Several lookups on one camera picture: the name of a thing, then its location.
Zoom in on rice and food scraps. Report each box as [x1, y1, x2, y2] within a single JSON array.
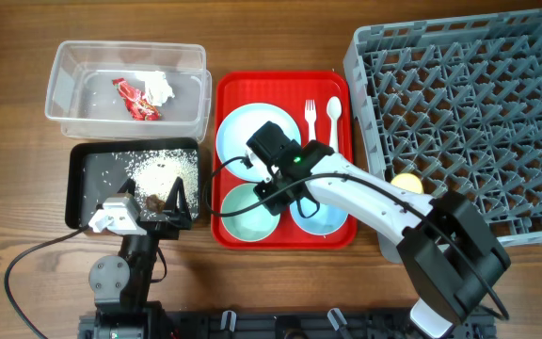
[[80, 149, 199, 224]]

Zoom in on green bowl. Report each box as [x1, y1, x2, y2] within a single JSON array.
[[221, 184, 280, 242]]

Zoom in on light blue plate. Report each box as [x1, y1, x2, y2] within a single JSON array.
[[215, 103, 301, 163]]

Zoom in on light blue bowl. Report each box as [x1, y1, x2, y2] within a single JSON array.
[[290, 198, 348, 236]]

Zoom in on red snack wrapper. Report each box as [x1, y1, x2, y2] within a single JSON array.
[[112, 78, 161, 121]]

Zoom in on white plastic fork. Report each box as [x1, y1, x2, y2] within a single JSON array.
[[304, 100, 317, 140]]

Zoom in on white napkin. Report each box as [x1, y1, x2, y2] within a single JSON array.
[[142, 71, 175, 106]]

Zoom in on white plastic spoon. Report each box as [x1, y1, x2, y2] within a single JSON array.
[[327, 96, 342, 153]]

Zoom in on yellow cup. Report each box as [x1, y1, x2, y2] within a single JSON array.
[[391, 173, 424, 194]]

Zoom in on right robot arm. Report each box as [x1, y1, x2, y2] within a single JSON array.
[[247, 121, 511, 338]]

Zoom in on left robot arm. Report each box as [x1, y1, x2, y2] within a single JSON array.
[[77, 178, 192, 339]]

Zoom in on grey dishwasher rack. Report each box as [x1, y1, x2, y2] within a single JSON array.
[[343, 8, 542, 246]]

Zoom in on black plastic tray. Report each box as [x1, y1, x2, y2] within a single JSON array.
[[65, 137, 199, 229]]

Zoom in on red serving tray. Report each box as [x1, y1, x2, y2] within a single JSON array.
[[211, 71, 358, 250]]

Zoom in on clear plastic bin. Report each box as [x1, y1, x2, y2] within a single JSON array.
[[44, 40, 212, 141]]

